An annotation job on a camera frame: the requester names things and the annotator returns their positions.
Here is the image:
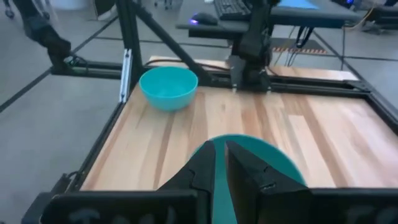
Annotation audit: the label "silver metal bracket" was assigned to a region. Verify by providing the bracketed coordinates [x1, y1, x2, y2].
[119, 48, 134, 104]

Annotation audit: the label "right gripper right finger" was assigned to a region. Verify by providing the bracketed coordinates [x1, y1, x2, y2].
[224, 139, 315, 224]

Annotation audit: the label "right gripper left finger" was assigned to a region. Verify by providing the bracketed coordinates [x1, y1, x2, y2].
[157, 140, 218, 224]

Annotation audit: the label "grey desk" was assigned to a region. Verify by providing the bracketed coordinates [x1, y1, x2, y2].
[175, 0, 363, 40]

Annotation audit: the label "yellow cable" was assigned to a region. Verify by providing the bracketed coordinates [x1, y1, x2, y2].
[341, 6, 376, 31]

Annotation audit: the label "person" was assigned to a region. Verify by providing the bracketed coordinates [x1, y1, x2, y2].
[11, 0, 73, 68]

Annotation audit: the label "black computer mouse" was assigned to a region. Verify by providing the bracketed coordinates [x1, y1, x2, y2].
[189, 11, 220, 27]

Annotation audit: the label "light cyan bowl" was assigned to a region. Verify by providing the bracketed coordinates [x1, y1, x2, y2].
[139, 66, 199, 113]

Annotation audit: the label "black desk cables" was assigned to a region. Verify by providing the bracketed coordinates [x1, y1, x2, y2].
[294, 26, 315, 49]

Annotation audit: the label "dark green teal bowl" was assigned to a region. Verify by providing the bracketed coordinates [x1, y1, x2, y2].
[191, 133, 307, 224]

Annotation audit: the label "black keyboard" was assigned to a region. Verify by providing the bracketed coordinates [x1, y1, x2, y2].
[213, 0, 253, 21]

